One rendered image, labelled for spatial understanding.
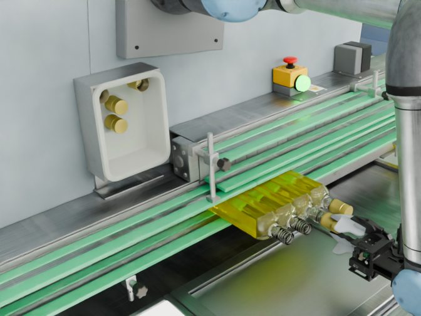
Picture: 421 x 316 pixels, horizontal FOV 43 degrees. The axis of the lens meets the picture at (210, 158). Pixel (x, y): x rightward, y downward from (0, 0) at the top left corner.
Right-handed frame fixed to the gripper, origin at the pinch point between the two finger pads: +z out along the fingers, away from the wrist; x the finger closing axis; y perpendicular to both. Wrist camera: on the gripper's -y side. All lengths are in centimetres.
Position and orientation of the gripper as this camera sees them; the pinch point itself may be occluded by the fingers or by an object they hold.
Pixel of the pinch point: (337, 225)
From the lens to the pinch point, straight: 121.6
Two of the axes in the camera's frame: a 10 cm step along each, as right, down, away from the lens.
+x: 0.5, 8.9, 4.5
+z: -6.4, -3.2, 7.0
